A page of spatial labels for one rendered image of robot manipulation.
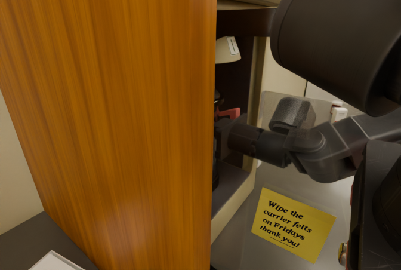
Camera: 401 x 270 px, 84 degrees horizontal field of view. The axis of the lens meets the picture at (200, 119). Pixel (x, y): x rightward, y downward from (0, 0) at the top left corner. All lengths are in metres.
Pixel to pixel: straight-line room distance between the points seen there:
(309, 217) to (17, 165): 0.62
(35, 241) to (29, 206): 0.12
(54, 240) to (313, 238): 0.53
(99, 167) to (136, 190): 0.07
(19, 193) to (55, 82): 0.44
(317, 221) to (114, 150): 0.23
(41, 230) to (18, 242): 0.04
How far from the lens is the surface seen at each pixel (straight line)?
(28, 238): 0.68
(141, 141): 0.21
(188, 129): 0.16
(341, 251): 0.24
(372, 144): 0.19
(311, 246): 0.31
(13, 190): 0.71
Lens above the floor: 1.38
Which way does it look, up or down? 23 degrees down
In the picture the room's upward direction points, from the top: straight up
